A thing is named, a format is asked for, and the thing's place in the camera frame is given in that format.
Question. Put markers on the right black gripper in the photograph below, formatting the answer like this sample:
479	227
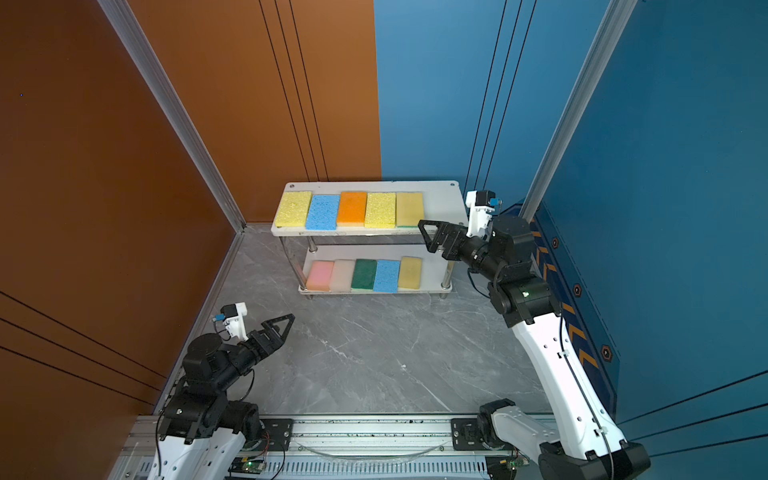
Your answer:
431	246

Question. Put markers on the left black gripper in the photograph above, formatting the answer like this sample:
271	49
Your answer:
273	340

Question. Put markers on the light blue sponge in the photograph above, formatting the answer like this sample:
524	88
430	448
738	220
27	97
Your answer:
386	276
323	211

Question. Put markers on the pink sponge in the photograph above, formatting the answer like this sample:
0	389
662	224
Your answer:
320	275

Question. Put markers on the orange sponge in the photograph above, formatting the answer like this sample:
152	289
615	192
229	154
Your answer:
352	209

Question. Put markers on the white two-tier shelf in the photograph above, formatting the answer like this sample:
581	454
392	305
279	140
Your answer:
442	201

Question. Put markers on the white beige sponge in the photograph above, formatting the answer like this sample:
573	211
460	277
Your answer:
342	275

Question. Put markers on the yellow green sponge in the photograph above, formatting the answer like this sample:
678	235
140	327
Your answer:
293	209

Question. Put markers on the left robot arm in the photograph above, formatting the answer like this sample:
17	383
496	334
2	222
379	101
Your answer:
200	431

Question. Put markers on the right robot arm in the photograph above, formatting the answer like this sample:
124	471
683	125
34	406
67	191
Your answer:
587	443

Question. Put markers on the left green circuit board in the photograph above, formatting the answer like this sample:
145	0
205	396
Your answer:
245	466

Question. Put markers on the right circuit board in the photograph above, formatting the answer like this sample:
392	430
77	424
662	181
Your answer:
504	467

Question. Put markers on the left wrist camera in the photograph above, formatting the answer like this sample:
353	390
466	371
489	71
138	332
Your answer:
231	318

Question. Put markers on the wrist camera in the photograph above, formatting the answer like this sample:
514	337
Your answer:
481	207
231	318

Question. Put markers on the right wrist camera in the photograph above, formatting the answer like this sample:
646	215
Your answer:
481	207

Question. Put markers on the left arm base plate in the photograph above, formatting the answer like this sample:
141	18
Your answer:
276	435

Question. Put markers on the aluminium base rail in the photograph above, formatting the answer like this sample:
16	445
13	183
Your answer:
384	446

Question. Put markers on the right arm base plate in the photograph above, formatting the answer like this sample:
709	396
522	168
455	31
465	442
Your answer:
466	435

